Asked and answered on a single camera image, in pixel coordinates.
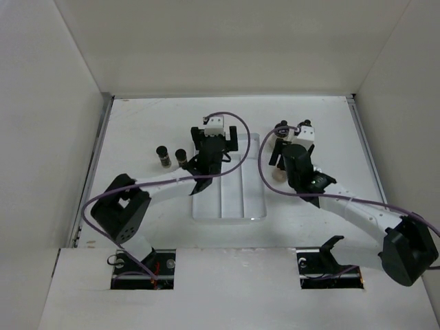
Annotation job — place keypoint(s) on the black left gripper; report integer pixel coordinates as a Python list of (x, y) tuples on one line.
[(199, 137)]

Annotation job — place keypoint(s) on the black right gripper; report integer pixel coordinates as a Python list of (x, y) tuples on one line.
[(277, 151)]

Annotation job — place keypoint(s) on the grinder jar white contents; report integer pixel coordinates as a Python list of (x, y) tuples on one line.
[(281, 133)]

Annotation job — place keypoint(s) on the pink cap spice jar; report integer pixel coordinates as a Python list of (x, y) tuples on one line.
[(279, 175)]

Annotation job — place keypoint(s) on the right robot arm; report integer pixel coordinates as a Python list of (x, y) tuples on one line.
[(404, 247)]

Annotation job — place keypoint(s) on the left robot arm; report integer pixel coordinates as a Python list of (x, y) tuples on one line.
[(121, 215)]

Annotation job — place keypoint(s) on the dark spice bottle black cap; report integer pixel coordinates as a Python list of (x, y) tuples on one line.
[(181, 157)]

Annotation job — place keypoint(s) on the dark spice bottle far left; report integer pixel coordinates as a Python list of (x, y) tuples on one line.
[(162, 153)]

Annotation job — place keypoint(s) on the white divided organizer tray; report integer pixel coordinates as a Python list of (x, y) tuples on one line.
[(239, 196)]

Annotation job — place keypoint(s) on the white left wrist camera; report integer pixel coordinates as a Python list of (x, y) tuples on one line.
[(213, 126)]

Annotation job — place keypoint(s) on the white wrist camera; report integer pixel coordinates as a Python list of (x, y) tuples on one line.
[(306, 137), (213, 126)]

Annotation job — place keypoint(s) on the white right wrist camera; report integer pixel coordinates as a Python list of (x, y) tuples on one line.
[(306, 137)]

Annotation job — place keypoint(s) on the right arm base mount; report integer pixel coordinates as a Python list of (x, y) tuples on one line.
[(318, 269)]

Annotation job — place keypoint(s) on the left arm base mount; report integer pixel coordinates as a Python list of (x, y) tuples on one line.
[(128, 275)]

